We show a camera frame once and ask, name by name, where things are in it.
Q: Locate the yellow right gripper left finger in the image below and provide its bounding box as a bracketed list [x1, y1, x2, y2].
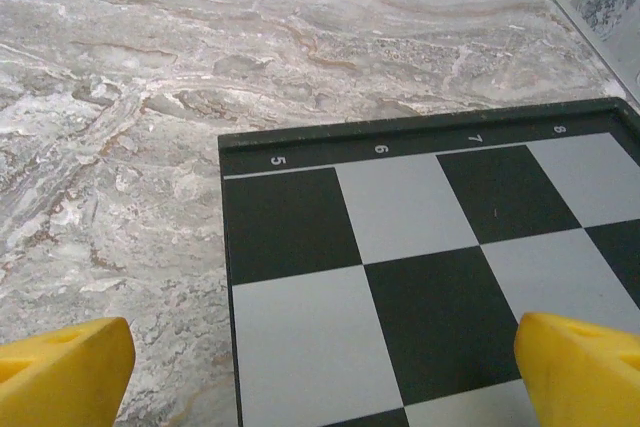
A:
[0, 316, 137, 427]

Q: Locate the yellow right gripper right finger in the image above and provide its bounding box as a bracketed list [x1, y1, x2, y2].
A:
[514, 312, 640, 427]

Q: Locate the black and white chessboard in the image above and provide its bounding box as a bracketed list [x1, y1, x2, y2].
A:
[217, 96, 640, 427]

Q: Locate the aluminium side frame rail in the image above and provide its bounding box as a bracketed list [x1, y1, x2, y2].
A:
[519, 0, 640, 111]

